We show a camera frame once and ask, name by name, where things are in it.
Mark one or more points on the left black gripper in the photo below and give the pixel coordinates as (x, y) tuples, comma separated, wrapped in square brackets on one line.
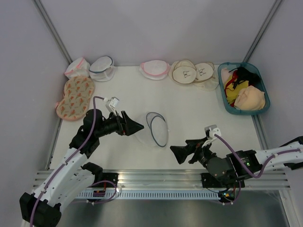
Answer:
[(126, 126)]

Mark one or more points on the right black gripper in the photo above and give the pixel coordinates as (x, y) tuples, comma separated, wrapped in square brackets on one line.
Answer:
[(192, 146)]

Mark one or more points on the blue-trimmed white mesh laundry bag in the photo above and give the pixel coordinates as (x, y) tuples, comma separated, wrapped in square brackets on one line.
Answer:
[(155, 132)]

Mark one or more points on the beige peach bra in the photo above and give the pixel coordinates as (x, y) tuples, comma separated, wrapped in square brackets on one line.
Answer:
[(250, 99)]

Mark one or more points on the black bra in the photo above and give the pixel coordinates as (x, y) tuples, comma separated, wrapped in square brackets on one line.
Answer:
[(243, 75)]

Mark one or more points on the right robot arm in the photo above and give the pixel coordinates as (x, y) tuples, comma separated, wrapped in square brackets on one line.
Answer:
[(240, 165)]

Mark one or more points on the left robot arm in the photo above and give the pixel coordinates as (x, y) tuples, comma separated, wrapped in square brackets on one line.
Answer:
[(45, 205)]

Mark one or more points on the pink-trimmed round mesh bag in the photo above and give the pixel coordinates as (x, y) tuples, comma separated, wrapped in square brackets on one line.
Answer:
[(155, 69)]

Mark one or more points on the floral beige laundry bag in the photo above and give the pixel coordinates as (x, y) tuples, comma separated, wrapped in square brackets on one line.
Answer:
[(77, 94)]

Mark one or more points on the blue-trimmed cylindrical mesh bag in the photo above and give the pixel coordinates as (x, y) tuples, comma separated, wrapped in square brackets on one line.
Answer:
[(102, 69)]

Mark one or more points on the yellow bra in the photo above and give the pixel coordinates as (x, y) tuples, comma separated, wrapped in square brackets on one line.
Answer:
[(242, 85)]

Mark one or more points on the beige bra-print laundry bag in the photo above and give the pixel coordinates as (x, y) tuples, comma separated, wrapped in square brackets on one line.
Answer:
[(182, 72)]

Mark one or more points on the pink-trimmed crumpled mesh bag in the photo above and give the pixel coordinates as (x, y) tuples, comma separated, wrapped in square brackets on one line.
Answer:
[(79, 67)]

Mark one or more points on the pale pink bra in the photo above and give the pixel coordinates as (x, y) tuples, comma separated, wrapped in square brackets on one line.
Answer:
[(227, 75)]

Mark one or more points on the red bra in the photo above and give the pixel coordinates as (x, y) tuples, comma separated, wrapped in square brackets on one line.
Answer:
[(231, 92)]

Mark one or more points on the teal plastic basket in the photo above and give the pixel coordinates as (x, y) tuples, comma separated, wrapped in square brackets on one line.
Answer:
[(260, 86)]

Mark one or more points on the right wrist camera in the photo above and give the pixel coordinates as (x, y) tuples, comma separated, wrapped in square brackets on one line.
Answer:
[(211, 134)]

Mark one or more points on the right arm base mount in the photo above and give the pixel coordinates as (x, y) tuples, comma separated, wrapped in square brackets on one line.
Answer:
[(209, 181)]

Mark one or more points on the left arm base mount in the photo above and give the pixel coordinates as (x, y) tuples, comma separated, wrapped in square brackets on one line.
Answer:
[(104, 177)]

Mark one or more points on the white slotted cable duct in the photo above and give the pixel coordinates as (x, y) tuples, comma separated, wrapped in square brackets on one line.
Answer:
[(150, 194)]

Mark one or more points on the left side aluminium rail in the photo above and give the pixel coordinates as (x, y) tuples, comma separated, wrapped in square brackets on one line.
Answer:
[(53, 143)]

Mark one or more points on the right side aluminium rail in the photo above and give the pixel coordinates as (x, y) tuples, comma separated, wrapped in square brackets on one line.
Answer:
[(262, 138)]

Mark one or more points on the left aluminium frame post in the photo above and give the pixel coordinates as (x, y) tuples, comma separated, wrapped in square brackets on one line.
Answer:
[(50, 26)]

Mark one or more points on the aluminium frame post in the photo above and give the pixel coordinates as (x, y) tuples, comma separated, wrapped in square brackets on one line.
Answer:
[(50, 26), (265, 25)]

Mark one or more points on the right aluminium frame post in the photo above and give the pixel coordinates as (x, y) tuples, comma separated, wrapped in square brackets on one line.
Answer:
[(265, 25)]

